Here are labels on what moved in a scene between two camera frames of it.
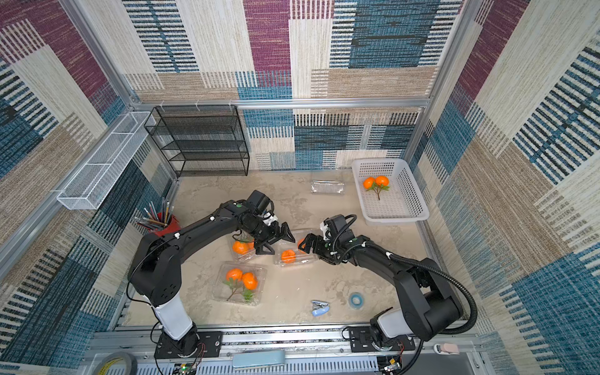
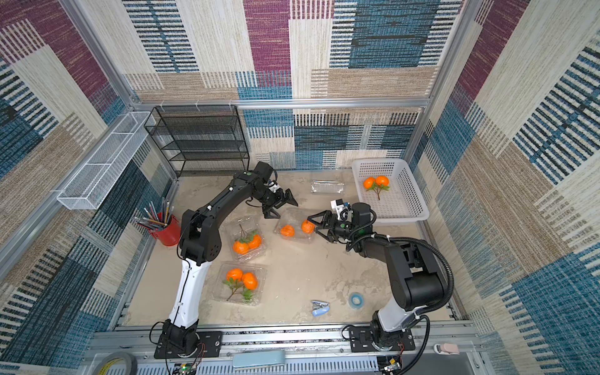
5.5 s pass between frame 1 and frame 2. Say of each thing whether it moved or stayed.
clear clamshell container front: stayed
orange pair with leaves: stayed
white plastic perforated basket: stayed
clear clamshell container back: stayed
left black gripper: moved
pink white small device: stayed
